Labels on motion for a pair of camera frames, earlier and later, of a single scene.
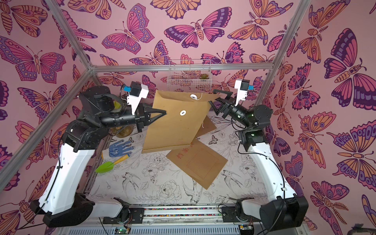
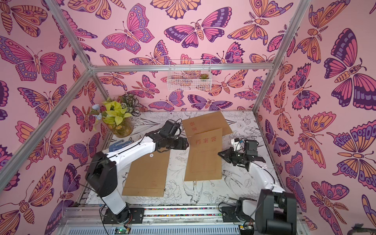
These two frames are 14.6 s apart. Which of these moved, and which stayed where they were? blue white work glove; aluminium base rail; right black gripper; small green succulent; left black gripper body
Moved: right black gripper; left black gripper body
Stayed: small green succulent; aluminium base rail; blue white work glove
